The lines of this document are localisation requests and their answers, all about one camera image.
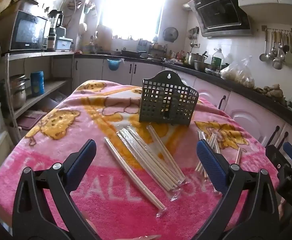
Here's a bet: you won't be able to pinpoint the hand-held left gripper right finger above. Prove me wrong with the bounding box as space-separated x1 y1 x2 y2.
193 139 280 240

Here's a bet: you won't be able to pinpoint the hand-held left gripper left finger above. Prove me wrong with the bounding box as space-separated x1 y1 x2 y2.
12 139 100 240

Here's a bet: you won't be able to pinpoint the wooden chopstick pair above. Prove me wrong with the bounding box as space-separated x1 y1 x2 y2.
104 137 167 217

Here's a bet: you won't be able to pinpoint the pile of chopsticks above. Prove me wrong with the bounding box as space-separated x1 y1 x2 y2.
117 124 242 202

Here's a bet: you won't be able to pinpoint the dark perforated utensil holder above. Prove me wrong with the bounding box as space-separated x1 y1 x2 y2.
139 70 199 126

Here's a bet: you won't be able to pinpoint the pink printed blanket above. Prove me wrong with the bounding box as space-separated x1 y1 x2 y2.
0 80 285 240

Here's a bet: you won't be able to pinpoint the white base cabinets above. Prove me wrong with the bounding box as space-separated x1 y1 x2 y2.
74 55 292 155

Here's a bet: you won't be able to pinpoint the pile of ginger roots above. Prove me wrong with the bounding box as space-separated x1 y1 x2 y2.
255 83 285 101

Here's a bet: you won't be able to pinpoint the purple tray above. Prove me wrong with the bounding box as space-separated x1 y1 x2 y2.
16 109 47 131

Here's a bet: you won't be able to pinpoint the black kitchen countertop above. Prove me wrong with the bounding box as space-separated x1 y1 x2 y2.
75 51 292 128

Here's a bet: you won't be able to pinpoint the white shelf unit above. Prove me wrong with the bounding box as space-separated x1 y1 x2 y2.
1 51 76 144

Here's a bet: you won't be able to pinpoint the clear plastic bag of food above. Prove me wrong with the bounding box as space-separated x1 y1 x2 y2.
220 57 255 88

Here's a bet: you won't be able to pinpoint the blue canister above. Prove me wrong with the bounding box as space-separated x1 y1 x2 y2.
30 71 45 96

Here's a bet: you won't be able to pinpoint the steel pot on shelf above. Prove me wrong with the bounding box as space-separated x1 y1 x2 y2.
0 74 30 110

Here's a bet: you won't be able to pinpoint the steel mixing bowl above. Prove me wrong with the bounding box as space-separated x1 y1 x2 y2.
194 60 213 72

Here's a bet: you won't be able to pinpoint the blue hanging bin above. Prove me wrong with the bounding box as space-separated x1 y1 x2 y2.
107 58 124 71

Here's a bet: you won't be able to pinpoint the clear oil bottle green label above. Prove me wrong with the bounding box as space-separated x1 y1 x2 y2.
210 48 223 71

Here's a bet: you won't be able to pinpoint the steel stock pot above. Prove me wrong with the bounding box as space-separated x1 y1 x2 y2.
186 51 208 67

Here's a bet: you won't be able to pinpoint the row of hanging ladles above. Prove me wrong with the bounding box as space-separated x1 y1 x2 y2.
259 26 292 70

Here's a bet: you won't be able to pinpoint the pale blue storage box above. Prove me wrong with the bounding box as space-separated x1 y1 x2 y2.
55 37 74 51

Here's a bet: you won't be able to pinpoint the white plastic jug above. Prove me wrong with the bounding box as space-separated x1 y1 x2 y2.
95 24 113 52

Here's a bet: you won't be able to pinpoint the countertop dish rack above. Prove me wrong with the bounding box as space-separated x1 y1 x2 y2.
137 38 152 53

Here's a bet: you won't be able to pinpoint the hanging kitchen tools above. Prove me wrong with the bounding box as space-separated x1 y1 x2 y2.
188 26 200 48

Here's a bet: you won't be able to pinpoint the blender with dark jug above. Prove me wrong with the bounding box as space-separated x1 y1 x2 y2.
47 9 64 50

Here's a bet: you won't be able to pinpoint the black microwave oven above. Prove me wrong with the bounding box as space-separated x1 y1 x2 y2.
10 10 49 52

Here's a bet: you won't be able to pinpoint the black range hood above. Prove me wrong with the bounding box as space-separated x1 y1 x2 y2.
182 0 253 38

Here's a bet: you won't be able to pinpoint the kitchen window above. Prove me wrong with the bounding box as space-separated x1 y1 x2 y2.
100 0 167 41

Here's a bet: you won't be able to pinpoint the cardboard box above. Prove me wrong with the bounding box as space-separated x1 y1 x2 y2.
0 0 39 30

